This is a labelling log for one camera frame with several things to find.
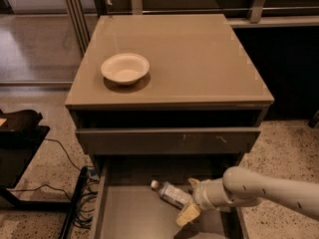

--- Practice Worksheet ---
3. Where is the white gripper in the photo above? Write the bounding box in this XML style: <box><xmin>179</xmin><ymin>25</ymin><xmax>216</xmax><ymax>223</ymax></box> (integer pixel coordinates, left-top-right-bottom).
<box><xmin>175</xmin><ymin>178</ymin><xmax>232</xmax><ymax>227</ymax></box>

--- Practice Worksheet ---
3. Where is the clear blue plastic bottle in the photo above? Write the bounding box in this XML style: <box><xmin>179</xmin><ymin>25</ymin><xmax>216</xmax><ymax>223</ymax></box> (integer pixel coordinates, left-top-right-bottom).
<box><xmin>151</xmin><ymin>180</ymin><xmax>192</xmax><ymax>209</ymax></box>

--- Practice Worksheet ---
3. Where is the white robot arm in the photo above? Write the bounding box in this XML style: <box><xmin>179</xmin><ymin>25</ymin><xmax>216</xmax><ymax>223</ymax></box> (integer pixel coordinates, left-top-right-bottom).
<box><xmin>176</xmin><ymin>166</ymin><xmax>319</xmax><ymax>227</ymax></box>

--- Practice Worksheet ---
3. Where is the grey open middle drawer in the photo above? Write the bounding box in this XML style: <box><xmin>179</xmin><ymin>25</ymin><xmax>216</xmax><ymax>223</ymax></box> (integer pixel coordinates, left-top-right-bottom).
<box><xmin>90</xmin><ymin>159</ymin><xmax>248</xmax><ymax>239</ymax></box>

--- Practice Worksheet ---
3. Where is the grey top drawer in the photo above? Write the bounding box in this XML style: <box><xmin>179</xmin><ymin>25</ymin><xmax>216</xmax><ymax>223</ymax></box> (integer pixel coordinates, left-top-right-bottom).
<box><xmin>76</xmin><ymin>127</ymin><xmax>260</xmax><ymax>155</ymax></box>

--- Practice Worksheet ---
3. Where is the grey drawer cabinet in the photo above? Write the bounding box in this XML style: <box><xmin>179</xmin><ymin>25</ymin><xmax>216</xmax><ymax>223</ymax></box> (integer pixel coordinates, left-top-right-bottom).
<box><xmin>65</xmin><ymin>15</ymin><xmax>274</xmax><ymax>173</ymax></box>

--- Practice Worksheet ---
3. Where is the black power strip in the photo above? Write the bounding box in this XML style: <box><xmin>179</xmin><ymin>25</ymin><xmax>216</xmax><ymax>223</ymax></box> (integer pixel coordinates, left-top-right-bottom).
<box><xmin>58</xmin><ymin>166</ymin><xmax>88</xmax><ymax>239</ymax></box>

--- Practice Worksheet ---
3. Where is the white paper bowl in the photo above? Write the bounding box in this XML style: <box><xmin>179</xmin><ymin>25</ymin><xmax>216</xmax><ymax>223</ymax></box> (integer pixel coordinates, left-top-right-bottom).
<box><xmin>101</xmin><ymin>53</ymin><xmax>150</xmax><ymax>85</ymax></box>

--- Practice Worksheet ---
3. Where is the black side table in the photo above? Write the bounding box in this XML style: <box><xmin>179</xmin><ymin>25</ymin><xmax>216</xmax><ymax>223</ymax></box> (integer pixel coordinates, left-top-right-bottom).
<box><xmin>0</xmin><ymin>110</ymin><xmax>70</xmax><ymax>212</ymax></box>

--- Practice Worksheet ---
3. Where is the black cable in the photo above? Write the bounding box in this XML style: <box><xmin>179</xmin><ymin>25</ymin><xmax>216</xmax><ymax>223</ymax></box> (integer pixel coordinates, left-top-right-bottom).
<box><xmin>44</xmin><ymin>136</ymin><xmax>83</xmax><ymax>171</ymax></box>

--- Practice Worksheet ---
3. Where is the metal railing frame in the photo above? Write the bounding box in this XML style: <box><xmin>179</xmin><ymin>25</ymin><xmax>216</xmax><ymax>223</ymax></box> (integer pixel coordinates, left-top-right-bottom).
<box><xmin>64</xmin><ymin>0</ymin><xmax>319</xmax><ymax>52</ymax></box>

